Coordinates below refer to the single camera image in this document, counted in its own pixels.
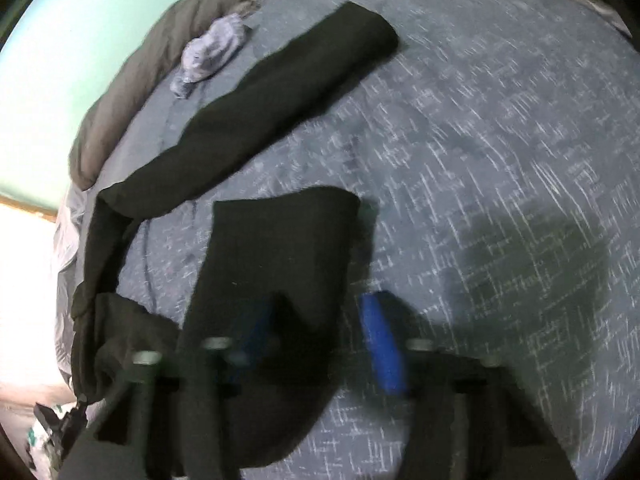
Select blue checked cloth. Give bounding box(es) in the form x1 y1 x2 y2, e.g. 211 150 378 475
170 16 248 100

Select wooden window frame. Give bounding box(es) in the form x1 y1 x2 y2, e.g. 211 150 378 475
0 199 57 222

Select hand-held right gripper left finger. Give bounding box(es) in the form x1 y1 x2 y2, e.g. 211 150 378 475
60 300 281 480

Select bed with blue sheet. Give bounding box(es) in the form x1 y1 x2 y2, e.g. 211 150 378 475
75 0 640 480

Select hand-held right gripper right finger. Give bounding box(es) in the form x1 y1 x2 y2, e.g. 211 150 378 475
359 290 581 480

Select light grey sheet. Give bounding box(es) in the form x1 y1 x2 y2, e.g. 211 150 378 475
52 180 101 386

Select black pants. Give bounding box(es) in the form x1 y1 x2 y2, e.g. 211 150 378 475
70 1 400 471

